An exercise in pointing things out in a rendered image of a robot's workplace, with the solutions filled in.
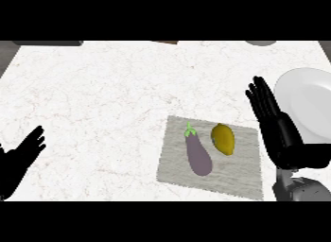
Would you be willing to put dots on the dark grey flat object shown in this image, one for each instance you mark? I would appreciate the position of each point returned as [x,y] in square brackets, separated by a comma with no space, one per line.
[47,43]

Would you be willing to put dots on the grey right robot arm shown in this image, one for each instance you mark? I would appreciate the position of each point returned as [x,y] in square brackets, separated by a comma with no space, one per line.
[301,188]

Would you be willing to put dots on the grey round object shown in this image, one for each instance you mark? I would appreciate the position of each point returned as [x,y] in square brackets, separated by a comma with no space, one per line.
[261,43]

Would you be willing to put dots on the grey placemat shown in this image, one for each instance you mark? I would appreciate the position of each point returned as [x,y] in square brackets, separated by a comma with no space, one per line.
[227,170]

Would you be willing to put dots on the purple eggplant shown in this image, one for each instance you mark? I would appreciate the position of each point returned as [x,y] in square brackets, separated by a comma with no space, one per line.
[197,153]

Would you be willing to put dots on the brown wooden object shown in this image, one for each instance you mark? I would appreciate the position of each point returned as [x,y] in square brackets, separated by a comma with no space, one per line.
[165,42]

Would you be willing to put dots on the yellow lemon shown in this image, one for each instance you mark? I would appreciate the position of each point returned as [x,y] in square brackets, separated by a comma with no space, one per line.
[222,138]

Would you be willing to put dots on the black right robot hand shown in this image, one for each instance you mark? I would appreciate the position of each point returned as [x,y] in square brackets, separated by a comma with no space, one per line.
[279,138]

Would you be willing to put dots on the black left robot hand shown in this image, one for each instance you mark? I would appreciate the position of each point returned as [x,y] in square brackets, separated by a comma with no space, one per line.
[17,157]

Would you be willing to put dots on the white plate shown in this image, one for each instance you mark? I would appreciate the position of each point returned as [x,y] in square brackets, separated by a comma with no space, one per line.
[314,104]

